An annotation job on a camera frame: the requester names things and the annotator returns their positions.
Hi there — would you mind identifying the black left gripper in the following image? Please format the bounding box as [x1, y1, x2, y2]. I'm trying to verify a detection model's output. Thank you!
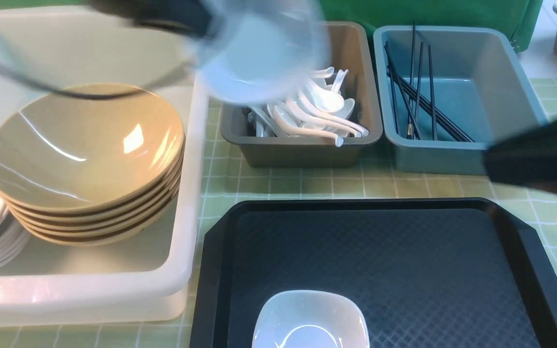
[87, 0, 215, 38]

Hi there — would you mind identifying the tan noodle bowl carried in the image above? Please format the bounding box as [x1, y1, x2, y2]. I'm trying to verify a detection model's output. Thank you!
[0, 88, 184, 214]

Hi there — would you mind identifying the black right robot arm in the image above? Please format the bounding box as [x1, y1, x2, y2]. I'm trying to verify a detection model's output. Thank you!
[483, 120, 557, 194]

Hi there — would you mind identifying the tan noodle bowl stack top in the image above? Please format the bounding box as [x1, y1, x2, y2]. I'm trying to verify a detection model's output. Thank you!
[4, 152, 184, 224]

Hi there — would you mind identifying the bottom tan noodle bowl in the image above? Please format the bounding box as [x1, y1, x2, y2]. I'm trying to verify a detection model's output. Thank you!
[14, 179, 180, 247]

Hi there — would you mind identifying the white soup spoon front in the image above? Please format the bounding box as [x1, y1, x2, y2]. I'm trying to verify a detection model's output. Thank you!
[273, 105, 343, 147]

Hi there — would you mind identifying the white soup spoon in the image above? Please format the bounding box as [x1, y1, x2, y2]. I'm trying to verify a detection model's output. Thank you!
[304, 78, 345, 113]
[273, 105, 343, 147]

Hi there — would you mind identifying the grey-brown spoon bin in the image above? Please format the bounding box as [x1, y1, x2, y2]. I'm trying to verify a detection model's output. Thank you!
[220, 21, 384, 168]

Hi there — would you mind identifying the black chopstick diagonal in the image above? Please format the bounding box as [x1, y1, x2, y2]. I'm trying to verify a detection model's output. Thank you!
[384, 42, 474, 143]

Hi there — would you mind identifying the large white plastic tub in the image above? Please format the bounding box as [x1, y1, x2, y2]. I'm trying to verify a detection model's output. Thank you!
[0, 6, 209, 327]

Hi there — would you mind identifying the black chopstick upright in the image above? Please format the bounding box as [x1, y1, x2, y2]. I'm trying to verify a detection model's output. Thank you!
[427, 45, 438, 141]

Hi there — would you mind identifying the teal chopstick bin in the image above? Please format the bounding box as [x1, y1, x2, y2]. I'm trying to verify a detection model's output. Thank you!
[373, 26, 547, 175]

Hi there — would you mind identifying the green backdrop cloth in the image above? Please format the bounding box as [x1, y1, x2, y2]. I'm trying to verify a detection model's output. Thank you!
[0, 0, 544, 53]

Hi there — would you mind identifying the black serving tray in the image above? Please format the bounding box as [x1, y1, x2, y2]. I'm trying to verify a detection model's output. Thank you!
[190, 198, 557, 348]

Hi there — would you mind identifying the green checked tablecloth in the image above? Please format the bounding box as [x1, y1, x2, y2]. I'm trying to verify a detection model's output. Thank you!
[0, 77, 557, 348]

